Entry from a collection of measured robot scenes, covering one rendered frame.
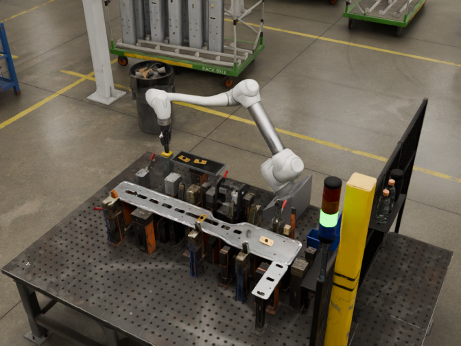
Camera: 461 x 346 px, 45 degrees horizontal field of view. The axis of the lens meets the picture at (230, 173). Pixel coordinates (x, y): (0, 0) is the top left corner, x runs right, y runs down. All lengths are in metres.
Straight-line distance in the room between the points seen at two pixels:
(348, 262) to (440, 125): 4.55
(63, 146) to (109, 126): 0.61
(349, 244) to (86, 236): 2.18
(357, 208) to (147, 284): 1.75
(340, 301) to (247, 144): 3.71
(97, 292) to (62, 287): 0.23
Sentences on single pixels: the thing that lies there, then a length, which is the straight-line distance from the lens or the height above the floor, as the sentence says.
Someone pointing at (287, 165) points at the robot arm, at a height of 1.19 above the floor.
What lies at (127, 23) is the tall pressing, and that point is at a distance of 7.90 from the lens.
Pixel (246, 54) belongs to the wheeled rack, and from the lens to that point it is 7.48.
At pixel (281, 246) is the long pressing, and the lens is 3.41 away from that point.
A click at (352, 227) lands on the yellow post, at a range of 2.38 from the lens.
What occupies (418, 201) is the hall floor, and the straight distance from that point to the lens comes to 5.61.
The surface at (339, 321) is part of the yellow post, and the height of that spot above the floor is 1.20.
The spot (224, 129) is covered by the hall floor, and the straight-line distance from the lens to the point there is 6.44.
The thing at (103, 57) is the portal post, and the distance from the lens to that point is 7.05.
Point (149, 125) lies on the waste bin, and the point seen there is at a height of 0.11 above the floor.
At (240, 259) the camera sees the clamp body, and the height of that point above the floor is 1.04.
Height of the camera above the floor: 3.32
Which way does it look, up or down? 36 degrees down
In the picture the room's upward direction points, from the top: 1 degrees counter-clockwise
